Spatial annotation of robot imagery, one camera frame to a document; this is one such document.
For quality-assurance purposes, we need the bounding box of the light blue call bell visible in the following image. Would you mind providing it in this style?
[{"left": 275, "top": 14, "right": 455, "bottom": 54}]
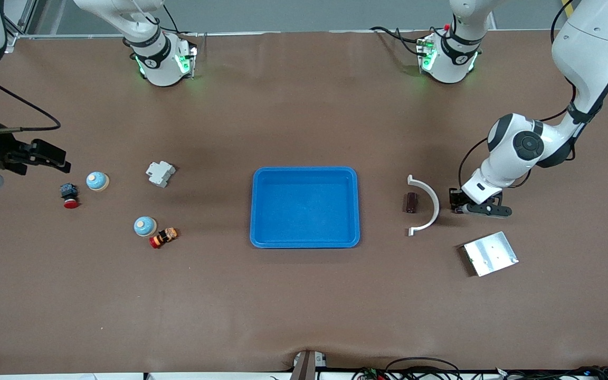
[
  {"left": 134, "top": 216, "right": 157, "bottom": 238},
  {"left": 86, "top": 171, "right": 110, "bottom": 192}
]

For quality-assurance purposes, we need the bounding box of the white curved plastic arc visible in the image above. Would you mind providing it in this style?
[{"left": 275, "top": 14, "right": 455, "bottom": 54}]
[{"left": 407, "top": 175, "right": 440, "bottom": 236}]

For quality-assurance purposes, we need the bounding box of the red pushbutton blue base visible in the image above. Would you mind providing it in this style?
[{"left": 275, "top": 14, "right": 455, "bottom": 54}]
[{"left": 60, "top": 183, "right": 80, "bottom": 210}]

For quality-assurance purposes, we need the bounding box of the silver metal plate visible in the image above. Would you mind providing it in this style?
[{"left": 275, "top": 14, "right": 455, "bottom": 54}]
[{"left": 462, "top": 231, "right": 519, "bottom": 277}]

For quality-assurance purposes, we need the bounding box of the white circuit breaker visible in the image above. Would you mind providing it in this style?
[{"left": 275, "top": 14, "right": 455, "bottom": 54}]
[{"left": 146, "top": 160, "right": 176, "bottom": 188}]

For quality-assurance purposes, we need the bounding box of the blue plastic tray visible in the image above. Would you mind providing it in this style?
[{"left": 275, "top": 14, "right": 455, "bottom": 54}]
[{"left": 250, "top": 167, "right": 361, "bottom": 249}]

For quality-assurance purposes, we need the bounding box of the brown table cover mat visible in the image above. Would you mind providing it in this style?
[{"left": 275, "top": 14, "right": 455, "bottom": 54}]
[{"left": 0, "top": 29, "right": 608, "bottom": 375}]

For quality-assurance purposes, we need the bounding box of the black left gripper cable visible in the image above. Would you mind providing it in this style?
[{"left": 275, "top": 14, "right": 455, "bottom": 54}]
[{"left": 458, "top": 0, "right": 579, "bottom": 193}]

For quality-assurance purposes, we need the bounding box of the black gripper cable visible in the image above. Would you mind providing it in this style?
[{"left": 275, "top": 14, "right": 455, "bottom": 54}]
[
  {"left": 458, "top": 0, "right": 579, "bottom": 193},
  {"left": 0, "top": 69, "right": 62, "bottom": 132}
]

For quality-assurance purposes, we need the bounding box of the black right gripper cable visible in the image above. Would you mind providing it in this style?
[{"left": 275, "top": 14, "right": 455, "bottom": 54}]
[{"left": 0, "top": 69, "right": 62, "bottom": 132}]

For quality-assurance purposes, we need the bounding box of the aluminium frame post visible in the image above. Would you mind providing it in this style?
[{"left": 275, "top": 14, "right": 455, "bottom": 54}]
[{"left": 0, "top": 0, "right": 38, "bottom": 51}]

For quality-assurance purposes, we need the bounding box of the red pushbutton yellow ring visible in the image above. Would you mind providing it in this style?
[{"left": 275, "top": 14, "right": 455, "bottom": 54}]
[{"left": 149, "top": 227, "right": 179, "bottom": 249}]

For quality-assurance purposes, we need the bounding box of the black looped cable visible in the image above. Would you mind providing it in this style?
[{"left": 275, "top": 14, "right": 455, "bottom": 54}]
[{"left": 386, "top": 357, "right": 460, "bottom": 380}]

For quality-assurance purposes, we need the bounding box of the black left base cable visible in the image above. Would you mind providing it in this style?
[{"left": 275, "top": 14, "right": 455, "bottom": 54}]
[{"left": 370, "top": 25, "right": 427, "bottom": 56}]

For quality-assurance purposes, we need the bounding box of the black base cable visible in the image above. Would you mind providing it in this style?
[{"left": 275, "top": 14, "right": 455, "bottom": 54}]
[
  {"left": 370, "top": 25, "right": 427, "bottom": 56},
  {"left": 148, "top": 3, "right": 181, "bottom": 35}
]

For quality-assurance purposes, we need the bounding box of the black right base cable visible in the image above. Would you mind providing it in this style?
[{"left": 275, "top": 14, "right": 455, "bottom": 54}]
[{"left": 148, "top": 3, "right": 181, "bottom": 35}]

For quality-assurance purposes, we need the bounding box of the grey metal clamp bracket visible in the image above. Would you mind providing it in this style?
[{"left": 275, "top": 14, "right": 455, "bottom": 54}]
[{"left": 291, "top": 350, "right": 328, "bottom": 380}]

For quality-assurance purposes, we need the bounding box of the tangled cable bundle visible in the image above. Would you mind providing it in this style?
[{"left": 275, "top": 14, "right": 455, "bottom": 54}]
[{"left": 351, "top": 366, "right": 608, "bottom": 380}]

